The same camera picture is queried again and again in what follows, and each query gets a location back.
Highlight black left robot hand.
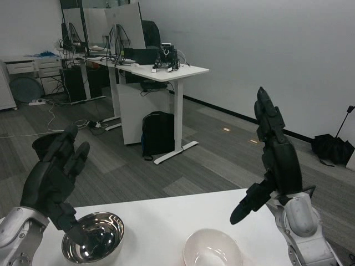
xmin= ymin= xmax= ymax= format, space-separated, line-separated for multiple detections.
xmin=19 ymin=124 xmax=91 ymax=247

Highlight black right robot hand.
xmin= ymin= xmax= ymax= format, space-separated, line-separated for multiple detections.
xmin=229 ymin=86 xmax=303 ymax=225

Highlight translucent plastic bowl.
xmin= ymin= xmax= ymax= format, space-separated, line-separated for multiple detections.
xmin=182 ymin=228 xmax=244 ymax=266

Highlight shiny steel bowl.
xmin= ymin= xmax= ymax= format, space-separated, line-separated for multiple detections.
xmin=61 ymin=212 xmax=125 ymax=264

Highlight black bag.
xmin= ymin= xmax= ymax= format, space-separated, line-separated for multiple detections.
xmin=311 ymin=134 xmax=355 ymax=167

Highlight black tripod pole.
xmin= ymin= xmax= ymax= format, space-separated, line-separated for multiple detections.
xmin=334 ymin=105 xmax=355 ymax=139

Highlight grey round disc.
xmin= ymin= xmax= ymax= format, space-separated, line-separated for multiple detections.
xmin=9 ymin=76 xmax=44 ymax=103

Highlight white rolling cabinet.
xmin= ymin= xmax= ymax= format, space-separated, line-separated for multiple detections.
xmin=0 ymin=59 xmax=17 ymax=111

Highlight black PC tower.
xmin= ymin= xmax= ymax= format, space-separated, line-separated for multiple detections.
xmin=59 ymin=68 xmax=87 ymax=103

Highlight white drawer cabinet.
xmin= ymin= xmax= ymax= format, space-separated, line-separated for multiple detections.
xmin=2 ymin=55 xmax=63 ymax=95

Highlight white panel under desk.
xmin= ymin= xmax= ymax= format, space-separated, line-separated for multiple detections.
xmin=116 ymin=83 xmax=170 ymax=145

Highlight black backpack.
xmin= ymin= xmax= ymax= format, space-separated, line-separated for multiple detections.
xmin=140 ymin=111 xmax=175 ymax=161

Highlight white standing desk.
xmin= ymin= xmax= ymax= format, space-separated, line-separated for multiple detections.
xmin=115 ymin=64 xmax=210 ymax=165

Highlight black box computer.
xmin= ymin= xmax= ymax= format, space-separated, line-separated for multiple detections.
xmin=123 ymin=47 xmax=160 ymax=65

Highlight small black gripper device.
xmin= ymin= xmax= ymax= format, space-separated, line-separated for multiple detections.
xmin=151 ymin=43 xmax=188 ymax=74

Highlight large silver monitor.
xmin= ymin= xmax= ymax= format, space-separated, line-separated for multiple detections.
xmin=104 ymin=2 xmax=146 ymax=63

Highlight black office chair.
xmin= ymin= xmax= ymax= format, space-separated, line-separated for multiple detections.
xmin=141 ymin=20 xmax=161 ymax=49

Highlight white floor cable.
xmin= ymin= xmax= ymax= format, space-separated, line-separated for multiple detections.
xmin=0 ymin=101 xmax=89 ymax=139

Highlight white desk with cables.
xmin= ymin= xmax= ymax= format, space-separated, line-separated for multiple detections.
xmin=72 ymin=52 xmax=123 ymax=131

